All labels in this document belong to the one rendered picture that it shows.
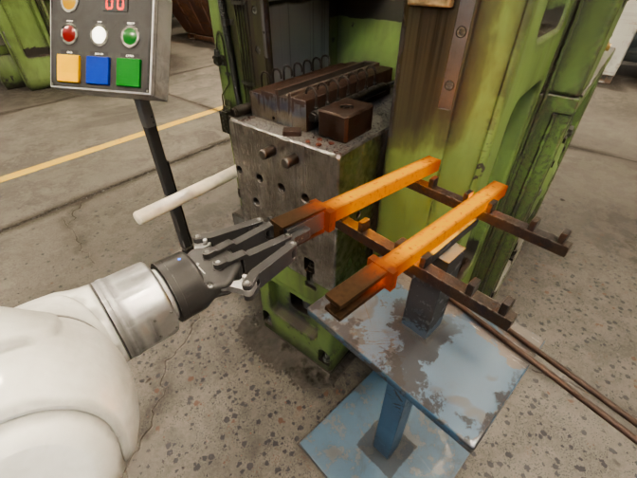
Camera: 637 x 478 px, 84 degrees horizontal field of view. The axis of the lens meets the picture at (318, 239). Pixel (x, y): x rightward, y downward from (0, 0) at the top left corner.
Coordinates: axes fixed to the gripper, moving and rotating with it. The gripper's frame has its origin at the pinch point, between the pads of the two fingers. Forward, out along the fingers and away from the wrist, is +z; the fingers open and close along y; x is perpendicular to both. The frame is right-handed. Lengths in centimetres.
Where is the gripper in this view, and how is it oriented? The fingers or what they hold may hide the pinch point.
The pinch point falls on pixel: (300, 225)
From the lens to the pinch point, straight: 51.1
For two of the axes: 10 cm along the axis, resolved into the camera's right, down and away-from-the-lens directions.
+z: 7.3, -4.1, 5.5
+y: 6.8, 4.6, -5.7
